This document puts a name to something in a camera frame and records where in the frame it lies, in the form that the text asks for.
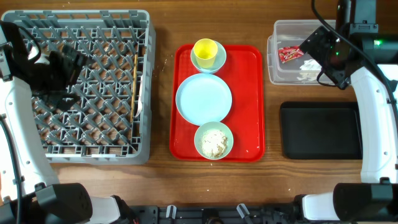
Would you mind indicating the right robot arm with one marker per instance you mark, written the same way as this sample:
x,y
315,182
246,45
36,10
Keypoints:
x,y
374,199

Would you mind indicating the grey dishwasher rack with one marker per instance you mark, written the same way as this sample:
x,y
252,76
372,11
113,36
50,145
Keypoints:
x,y
96,129

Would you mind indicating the white plastic fork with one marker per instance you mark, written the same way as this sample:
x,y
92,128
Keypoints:
x,y
139,101

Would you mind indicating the green bowl with food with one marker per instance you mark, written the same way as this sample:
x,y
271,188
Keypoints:
x,y
213,140

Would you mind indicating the clear plastic bin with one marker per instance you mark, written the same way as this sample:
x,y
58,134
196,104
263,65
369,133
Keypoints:
x,y
288,33

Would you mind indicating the black plastic tray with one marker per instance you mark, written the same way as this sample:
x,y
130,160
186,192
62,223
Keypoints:
x,y
320,130

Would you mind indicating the light blue plate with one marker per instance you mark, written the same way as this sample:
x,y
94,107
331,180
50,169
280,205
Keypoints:
x,y
203,98

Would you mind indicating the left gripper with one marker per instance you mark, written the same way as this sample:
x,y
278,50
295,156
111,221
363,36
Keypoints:
x,y
72,71

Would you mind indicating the white napkin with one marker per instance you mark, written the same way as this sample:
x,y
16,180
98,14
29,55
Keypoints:
x,y
309,71

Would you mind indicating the yellow plastic cup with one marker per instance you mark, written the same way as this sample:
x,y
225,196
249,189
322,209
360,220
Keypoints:
x,y
205,51

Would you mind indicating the small green bowl under cup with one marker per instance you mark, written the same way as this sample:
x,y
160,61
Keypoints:
x,y
218,64

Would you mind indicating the red plastic tray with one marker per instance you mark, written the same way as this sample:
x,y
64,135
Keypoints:
x,y
242,72

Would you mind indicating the red snack wrapper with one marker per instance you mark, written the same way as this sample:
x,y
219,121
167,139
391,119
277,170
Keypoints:
x,y
289,53

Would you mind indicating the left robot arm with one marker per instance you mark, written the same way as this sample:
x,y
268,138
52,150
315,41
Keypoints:
x,y
31,191

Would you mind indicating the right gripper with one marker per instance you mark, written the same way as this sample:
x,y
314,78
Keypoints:
x,y
323,38

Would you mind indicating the wooden chopstick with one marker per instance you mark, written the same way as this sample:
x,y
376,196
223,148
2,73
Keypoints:
x,y
133,88

